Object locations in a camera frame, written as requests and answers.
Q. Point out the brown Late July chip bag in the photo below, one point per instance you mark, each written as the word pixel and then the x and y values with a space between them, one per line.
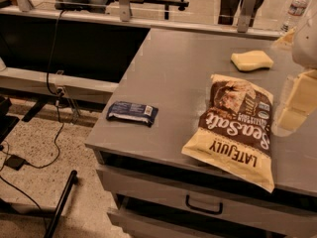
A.
pixel 234 132

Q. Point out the black chair leg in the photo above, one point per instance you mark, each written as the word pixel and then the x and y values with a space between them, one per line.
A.
pixel 71 181

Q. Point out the standing person dark trousers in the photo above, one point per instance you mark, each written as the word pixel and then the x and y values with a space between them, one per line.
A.
pixel 228 9

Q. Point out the yellow sponge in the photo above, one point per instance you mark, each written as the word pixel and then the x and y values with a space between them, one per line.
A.
pixel 250 61

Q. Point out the blue snack packet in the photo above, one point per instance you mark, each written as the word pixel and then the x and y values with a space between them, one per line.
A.
pixel 133 112

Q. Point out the grey drawer with black handle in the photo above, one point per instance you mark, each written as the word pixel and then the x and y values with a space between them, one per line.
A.
pixel 209 202

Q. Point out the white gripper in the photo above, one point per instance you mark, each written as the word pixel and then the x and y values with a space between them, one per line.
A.
pixel 306 45

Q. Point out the clear plastic water bottle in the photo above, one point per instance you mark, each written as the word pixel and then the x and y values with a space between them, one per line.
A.
pixel 294 13

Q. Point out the black power adapter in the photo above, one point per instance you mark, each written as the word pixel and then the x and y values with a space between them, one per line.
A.
pixel 14 162

